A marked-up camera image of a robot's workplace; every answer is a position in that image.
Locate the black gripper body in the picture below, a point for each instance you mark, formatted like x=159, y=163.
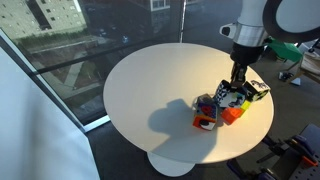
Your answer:
x=246, y=53

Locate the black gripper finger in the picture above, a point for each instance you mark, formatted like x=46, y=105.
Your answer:
x=234, y=75
x=243, y=75

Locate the white table pedestal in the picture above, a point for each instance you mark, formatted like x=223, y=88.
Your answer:
x=170, y=165

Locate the zebra print soft toy block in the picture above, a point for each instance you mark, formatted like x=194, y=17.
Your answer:
x=256, y=90

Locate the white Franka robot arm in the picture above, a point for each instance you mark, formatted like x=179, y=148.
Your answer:
x=253, y=20

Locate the small dark device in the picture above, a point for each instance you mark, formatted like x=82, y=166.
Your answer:
x=285, y=76

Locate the wooden desk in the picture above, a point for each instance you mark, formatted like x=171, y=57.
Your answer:
x=311, y=65

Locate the green plastic mount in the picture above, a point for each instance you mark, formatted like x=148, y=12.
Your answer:
x=285, y=50

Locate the beige building outside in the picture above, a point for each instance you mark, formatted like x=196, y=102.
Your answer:
x=20, y=16

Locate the orange plastic block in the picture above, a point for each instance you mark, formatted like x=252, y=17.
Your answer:
x=231, y=115

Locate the multicoloured soft toy block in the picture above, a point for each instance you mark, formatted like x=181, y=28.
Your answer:
x=205, y=111

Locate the black soft toy block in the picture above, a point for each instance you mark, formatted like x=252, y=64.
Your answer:
x=225, y=95

